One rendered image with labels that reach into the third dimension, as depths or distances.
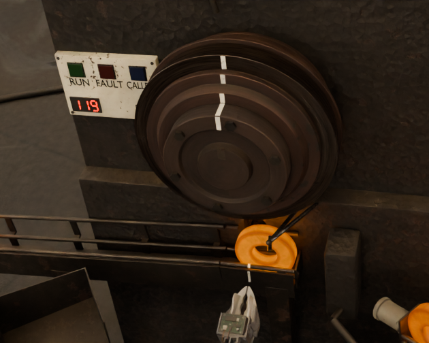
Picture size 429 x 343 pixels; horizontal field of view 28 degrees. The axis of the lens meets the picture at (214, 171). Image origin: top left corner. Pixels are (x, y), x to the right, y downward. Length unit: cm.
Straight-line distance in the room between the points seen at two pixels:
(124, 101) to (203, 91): 36
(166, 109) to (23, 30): 307
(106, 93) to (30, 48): 260
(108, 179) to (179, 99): 50
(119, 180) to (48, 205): 138
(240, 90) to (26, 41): 308
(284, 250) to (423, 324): 38
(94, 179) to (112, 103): 25
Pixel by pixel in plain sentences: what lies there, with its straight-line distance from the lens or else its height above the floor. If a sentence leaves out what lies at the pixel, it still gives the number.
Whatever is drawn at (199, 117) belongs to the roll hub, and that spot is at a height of 125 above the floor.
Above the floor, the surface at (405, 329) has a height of 68.
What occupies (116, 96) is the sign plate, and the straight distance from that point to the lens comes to 212.
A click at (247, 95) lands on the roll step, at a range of 179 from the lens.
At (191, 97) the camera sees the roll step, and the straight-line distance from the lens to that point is 183.
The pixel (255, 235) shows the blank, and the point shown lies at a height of 80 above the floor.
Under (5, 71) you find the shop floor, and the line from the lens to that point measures 456.
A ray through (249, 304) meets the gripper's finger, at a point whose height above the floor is 77.
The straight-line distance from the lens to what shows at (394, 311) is 211.
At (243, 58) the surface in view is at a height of 134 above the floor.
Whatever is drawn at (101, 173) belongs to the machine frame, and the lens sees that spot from 230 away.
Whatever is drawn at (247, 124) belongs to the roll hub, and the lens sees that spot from 177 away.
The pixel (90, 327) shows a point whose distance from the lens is 228.
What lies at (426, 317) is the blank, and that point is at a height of 76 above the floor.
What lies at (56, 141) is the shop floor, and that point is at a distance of 396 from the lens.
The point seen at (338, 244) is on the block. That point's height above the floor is 80.
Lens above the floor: 230
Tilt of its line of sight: 40 degrees down
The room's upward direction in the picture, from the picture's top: 8 degrees counter-clockwise
